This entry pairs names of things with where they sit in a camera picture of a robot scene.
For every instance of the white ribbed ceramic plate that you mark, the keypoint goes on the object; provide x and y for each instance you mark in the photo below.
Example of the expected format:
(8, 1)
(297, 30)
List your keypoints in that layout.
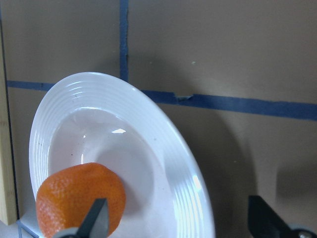
(94, 117)

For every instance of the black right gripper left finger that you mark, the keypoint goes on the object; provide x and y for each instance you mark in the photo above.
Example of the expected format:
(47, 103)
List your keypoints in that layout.
(96, 222)

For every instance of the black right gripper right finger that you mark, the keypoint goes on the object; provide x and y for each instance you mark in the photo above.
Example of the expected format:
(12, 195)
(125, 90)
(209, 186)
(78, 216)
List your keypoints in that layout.
(264, 222)

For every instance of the orange mandarin fruit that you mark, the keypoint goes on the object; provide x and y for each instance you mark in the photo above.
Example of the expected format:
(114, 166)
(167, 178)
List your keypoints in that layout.
(64, 198)

